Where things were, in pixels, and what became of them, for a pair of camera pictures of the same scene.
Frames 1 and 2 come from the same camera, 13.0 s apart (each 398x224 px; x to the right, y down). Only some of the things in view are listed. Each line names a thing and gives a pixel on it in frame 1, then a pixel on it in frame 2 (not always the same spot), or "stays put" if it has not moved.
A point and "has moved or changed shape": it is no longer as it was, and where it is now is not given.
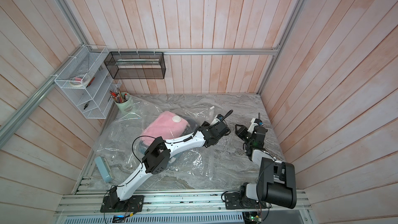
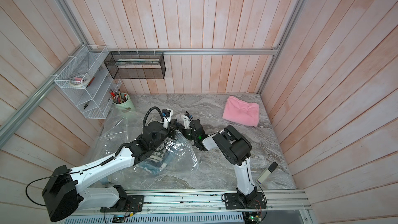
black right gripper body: x=246 y=136 to x=188 y=135
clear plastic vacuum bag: x=119 y=151 has moved or changed shape
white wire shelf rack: x=86 y=79 stays put
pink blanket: x=168 y=125 has moved or changed shape
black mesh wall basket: x=136 y=65 stays put
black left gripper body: x=207 y=124 to x=165 y=134
